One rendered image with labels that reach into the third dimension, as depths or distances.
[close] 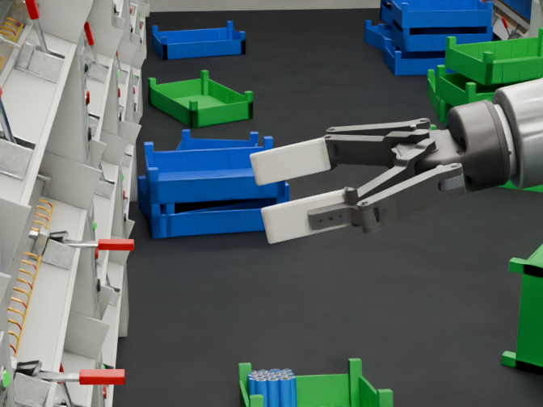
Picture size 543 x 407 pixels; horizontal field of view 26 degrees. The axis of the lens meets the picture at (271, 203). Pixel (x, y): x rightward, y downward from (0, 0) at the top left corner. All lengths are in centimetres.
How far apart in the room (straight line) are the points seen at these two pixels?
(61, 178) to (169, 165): 145
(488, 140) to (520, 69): 200
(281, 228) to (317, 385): 102
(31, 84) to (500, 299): 145
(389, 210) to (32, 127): 30
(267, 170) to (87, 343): 42
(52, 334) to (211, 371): 103
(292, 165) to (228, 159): 171
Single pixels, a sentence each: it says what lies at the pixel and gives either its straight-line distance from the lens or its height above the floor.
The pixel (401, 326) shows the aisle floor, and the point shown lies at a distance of 223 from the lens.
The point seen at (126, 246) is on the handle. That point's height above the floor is 55.
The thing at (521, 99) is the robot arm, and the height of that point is 74.
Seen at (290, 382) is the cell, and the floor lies 9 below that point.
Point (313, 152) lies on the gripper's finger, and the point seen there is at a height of 67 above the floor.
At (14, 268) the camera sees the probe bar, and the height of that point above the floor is 57.
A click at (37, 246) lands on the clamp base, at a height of 55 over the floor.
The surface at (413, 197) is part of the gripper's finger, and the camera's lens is 94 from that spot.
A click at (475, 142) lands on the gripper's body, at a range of 99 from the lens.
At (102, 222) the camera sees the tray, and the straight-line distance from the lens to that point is 180.
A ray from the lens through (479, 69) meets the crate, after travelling 297.
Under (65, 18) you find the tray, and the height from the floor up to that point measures 74.
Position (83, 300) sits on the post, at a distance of 139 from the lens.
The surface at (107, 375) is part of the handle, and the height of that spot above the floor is 55.
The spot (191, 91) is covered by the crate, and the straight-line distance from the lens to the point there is 368.
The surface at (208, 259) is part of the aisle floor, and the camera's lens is 250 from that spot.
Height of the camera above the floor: 101
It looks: 21 degrees down
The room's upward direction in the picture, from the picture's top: straight up
